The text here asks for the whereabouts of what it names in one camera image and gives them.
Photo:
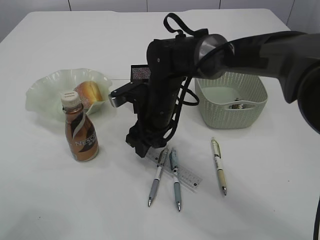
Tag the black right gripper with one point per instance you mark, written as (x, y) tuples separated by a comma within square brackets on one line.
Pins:
[(158, 116)]

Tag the grey grip pen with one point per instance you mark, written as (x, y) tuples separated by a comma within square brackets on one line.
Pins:
[(156, 181)]

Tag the blue grip pen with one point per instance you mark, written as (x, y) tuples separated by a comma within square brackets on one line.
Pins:
[(174, 166)]

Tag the golden sugared bread roll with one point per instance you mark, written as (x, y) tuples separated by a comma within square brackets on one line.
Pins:
[(89, 93)]

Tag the clear plastic ruler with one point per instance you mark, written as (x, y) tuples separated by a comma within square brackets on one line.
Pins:
[(185, 176)]

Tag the beige grip pen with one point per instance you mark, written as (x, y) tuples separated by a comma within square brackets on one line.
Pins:
[(217, 158)]

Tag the brown paper scrap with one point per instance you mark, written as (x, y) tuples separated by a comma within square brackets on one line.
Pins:
[(240, 106)]

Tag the brown coffee bottle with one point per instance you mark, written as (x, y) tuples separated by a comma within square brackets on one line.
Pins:
[(79, 130)]

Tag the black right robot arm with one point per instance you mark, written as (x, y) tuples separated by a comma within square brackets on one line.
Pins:
[(292, 57)]

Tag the black mesh pen holder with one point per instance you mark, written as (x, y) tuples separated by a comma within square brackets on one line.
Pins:
[(140, 72)]

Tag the pale green woven basket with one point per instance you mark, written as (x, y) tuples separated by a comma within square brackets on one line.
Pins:
[(216, 95)]

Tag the pale green wavy glass plate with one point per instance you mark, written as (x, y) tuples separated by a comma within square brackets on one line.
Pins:
[(44, 96)]

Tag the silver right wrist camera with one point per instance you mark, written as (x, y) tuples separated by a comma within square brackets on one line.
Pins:
[(122, 96)]

